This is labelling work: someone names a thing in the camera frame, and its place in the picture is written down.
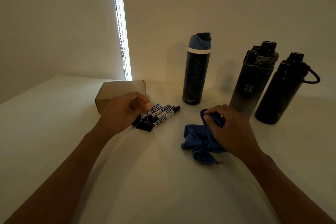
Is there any black bottle with loop handle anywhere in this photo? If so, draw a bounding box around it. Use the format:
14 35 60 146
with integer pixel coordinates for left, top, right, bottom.
255 52 321 125

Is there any navy bottle with blue lid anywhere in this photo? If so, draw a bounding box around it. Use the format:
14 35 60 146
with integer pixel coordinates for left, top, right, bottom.
182 32 212 105

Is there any black binder clip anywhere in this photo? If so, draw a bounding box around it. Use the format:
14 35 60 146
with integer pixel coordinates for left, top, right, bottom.
136 104 155 132

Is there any black grey gradient bottle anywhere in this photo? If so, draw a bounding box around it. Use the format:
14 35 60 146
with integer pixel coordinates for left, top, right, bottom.
229 41 280 119

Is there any brown paper box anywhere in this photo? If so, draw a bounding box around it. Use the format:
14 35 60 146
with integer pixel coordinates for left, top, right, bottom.
94 80 146 114

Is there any beaded blind chain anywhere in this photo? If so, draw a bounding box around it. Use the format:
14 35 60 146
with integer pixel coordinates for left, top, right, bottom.
111 0 131 81

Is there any person's right hand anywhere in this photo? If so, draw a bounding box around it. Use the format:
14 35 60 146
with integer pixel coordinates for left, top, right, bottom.
203 104 263 161

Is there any person's right forearm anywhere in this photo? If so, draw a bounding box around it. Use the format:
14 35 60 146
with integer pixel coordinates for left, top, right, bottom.
245 150 336 224

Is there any person's left hand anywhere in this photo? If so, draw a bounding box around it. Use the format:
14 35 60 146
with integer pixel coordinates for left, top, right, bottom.
96 92 152 138

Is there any person's left forearm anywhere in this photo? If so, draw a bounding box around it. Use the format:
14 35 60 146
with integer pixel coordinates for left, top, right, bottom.
2 126 112 224

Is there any blue cloth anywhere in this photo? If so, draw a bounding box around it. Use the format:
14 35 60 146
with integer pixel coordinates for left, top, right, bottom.
181 109 228 165

